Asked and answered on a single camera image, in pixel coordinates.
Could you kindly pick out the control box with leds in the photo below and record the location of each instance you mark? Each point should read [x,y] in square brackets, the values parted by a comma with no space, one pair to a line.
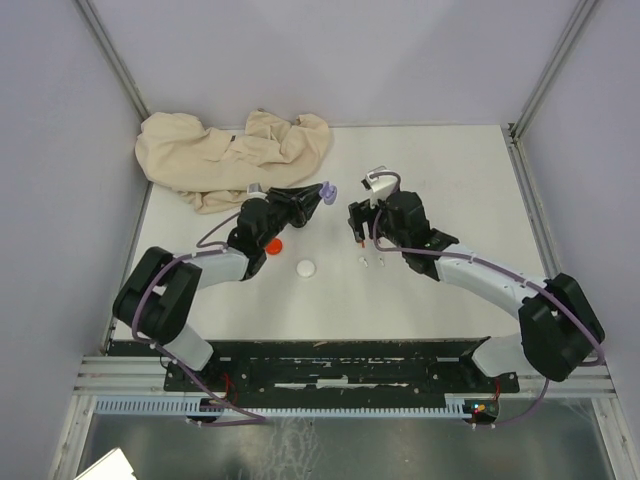
[484,411]

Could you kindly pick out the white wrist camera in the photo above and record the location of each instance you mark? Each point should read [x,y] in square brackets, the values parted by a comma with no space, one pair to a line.
[255,190]
[381,183]

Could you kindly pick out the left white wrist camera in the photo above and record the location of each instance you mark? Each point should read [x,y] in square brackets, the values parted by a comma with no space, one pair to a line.
[255,190]

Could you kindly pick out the beige crumpled cloth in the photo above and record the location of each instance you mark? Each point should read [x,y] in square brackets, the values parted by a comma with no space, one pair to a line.
[211,169]

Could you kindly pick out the red round charging case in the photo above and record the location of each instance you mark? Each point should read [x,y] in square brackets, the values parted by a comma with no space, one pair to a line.
[274,247]

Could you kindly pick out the white round charging case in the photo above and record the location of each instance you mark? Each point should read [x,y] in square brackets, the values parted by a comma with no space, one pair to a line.
[306,268]

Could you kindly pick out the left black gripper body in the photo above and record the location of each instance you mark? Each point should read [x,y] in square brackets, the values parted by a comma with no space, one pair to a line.
[285,211]

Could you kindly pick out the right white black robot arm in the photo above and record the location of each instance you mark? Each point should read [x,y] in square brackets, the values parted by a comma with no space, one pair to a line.
[558,329]

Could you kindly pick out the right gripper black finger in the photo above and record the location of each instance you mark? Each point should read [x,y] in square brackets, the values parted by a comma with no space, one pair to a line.
[354,217]
[361,232]

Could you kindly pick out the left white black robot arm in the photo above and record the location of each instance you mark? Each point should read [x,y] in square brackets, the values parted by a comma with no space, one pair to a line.
[156,298]

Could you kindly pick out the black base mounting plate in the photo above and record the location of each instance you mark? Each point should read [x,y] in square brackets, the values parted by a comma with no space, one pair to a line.
[409,373]

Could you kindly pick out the white sheet corner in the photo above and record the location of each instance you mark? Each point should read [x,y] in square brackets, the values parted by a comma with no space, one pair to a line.
[112,466]

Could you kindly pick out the purple round charging case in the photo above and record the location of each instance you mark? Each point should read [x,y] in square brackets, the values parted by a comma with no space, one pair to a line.
[328,193]

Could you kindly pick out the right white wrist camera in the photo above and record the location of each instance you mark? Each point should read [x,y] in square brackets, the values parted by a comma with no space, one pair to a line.
[381,183]

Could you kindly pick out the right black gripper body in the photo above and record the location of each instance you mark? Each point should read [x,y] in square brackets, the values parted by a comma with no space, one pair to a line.
[368,213]

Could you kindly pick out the right aluminium corner post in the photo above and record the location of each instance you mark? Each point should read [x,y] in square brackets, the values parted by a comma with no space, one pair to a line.
[568,40]

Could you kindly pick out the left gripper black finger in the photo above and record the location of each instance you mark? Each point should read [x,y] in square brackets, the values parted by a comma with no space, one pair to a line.
[307,203]
[289,195]

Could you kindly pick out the aluminium corner post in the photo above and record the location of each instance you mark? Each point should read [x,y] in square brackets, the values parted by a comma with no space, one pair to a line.
[89,14]
[568,40]

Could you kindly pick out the left aluminium corner post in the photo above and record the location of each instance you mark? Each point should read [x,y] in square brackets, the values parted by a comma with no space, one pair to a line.
[89,14]

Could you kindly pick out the aluminium frame rail front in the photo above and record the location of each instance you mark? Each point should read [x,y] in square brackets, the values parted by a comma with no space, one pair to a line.
[100,375]

